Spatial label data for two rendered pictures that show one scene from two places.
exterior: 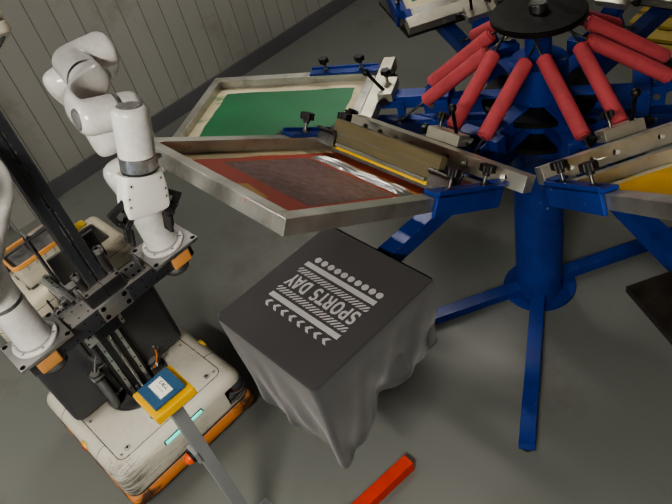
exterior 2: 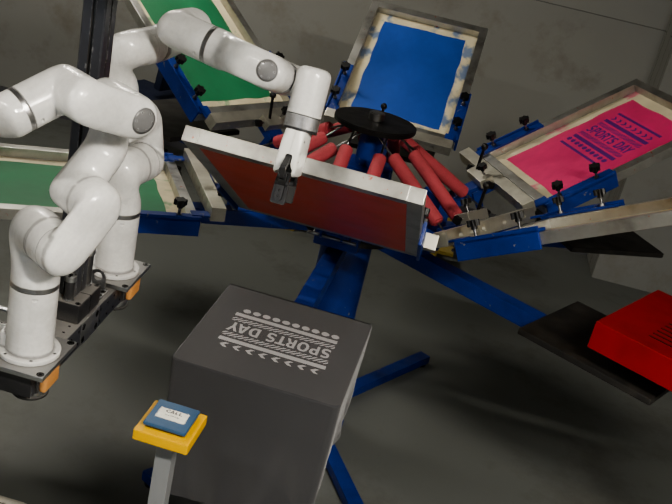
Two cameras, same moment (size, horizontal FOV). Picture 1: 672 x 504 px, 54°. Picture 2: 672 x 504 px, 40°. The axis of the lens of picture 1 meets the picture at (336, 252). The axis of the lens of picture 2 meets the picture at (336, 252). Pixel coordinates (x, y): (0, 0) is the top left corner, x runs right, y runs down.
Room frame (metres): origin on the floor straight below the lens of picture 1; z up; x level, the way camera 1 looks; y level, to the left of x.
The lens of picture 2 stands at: (-0.14, 1.70, 2.19)
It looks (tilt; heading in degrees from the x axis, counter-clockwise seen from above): 23 degrees down; 310
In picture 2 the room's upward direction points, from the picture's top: 13 degrees clockwise
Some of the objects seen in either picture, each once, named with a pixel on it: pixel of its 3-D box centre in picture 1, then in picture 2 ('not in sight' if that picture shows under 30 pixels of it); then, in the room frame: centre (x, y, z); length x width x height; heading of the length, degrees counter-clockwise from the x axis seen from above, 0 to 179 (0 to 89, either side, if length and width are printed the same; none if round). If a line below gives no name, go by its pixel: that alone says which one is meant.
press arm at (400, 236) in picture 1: (432, 217); (315, 288); (1.63, -0.34, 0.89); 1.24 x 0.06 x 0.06; 123
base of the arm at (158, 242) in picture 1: (150, 223); (111, 239); (1.59, 0.50, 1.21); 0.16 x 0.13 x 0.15; 35
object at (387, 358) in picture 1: (386, 372); (335, 423); (1.19, -0.04, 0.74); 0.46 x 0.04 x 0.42; 123
